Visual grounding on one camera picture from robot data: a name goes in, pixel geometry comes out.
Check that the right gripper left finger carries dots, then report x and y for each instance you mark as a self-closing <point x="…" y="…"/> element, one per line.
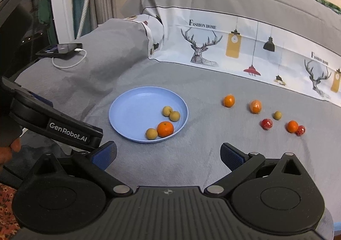
<point x="86" y="175"/>

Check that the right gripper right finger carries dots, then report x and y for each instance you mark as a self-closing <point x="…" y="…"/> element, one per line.
<point x="243" y="167"/>

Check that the red fruit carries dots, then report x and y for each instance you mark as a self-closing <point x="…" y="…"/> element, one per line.
<point x="266" y="124"/>
<point x="301" y="130"/>

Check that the orange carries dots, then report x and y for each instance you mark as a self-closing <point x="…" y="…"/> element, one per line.
<point x="255" y="106"/>
<point x="229" y="101"/>

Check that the green fruit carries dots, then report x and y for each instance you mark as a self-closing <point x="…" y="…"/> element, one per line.
<point x="277" y="115"/>
<point x="174" y="116"/>
<point x="151" y="134"/>
<point x="167" y="110"/>

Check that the small orange tangerine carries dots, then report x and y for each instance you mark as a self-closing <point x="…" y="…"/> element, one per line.
<point x="292" y="126"/>

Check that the large orange mandarin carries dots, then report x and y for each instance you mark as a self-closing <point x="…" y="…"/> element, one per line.
<point x="165" y="129"/>

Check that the person left hand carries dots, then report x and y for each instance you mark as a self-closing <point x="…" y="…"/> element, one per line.
<point x="6" y="153"/>

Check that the blue plastic plate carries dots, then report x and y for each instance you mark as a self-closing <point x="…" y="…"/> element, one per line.
<point x="135" y="111"/>

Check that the black smartphone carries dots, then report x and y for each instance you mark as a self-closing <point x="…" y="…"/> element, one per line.
<point x="59" y="50"/>

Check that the grey printed sofa cover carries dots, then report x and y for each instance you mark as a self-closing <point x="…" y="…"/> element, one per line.
<point x="117" y="61"/>

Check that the white door frame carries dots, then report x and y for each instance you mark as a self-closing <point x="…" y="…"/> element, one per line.
<point x="63" y="20"/>

